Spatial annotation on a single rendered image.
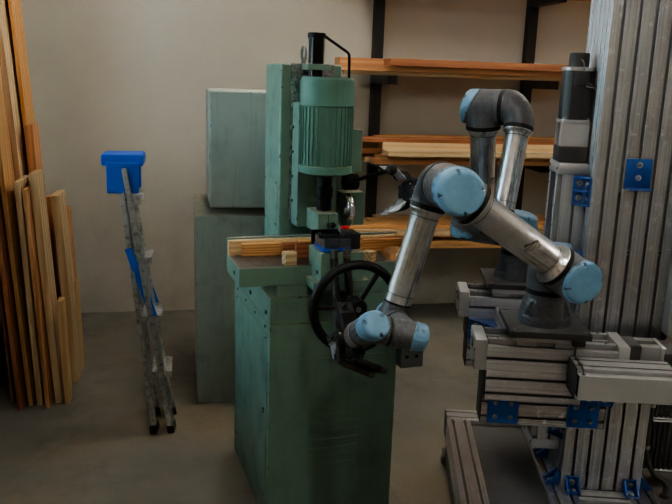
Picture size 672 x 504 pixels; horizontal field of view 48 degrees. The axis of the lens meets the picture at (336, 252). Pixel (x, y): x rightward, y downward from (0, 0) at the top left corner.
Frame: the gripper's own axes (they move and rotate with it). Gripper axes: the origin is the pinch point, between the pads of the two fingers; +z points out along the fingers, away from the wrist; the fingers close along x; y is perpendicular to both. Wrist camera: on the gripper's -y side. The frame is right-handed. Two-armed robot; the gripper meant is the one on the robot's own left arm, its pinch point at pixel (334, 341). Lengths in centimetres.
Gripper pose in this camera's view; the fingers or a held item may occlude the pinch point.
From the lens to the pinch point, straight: 222.1
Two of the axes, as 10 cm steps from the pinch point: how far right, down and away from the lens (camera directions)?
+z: -2.9, 2.9, 9.1
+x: 9.5, -0.4, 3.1
